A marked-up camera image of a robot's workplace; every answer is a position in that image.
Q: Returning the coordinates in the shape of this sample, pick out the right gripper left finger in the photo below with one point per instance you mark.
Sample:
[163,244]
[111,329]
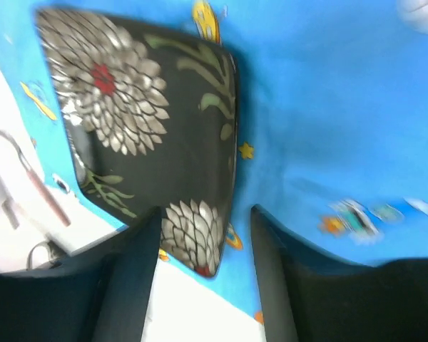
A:
[100,294]

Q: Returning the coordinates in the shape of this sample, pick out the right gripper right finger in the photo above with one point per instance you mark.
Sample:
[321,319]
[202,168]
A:
[306,295]

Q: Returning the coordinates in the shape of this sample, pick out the black floral square plate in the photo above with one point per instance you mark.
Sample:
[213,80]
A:
[151,115]

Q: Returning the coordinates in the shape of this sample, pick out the blue space print cloth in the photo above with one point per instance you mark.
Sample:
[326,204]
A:
[335,106]

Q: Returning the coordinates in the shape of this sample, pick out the clear plastic cup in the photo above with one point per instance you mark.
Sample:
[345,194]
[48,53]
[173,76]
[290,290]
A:
[414,13]

